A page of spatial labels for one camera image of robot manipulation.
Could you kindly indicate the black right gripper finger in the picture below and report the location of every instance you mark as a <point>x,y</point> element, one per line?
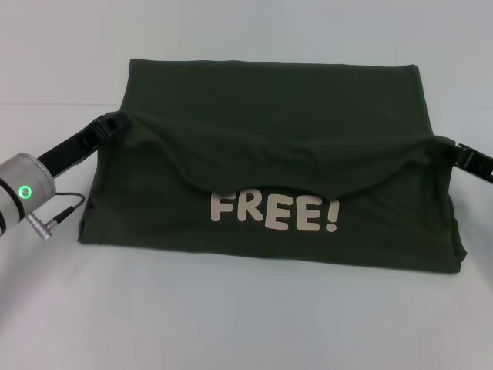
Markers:
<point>468,156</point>

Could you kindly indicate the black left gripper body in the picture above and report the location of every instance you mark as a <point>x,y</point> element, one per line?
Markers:
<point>73,148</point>

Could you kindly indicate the dark green shirt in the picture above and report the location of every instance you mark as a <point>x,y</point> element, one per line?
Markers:
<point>269,173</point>

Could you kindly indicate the white and silver left arm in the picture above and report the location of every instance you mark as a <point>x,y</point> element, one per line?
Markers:
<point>21,192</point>

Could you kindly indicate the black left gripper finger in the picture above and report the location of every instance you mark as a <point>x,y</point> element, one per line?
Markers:
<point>115,122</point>

